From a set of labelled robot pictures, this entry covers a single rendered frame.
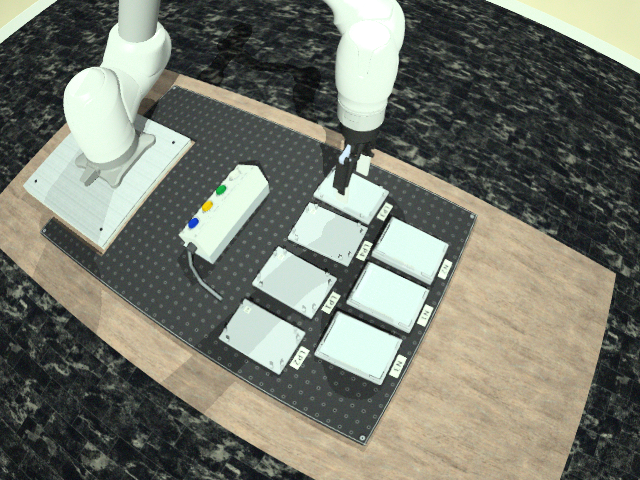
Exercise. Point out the white button panel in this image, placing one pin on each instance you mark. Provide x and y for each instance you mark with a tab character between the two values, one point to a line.
223	214

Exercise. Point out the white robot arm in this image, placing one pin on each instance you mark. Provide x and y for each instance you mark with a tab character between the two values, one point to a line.
100	107

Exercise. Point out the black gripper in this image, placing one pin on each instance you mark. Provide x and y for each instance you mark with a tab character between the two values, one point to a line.
348	159

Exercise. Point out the white label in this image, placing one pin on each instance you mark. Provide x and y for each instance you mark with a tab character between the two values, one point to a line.
330	302
425	315
364	250
444	269
384	212
397	366
300	356

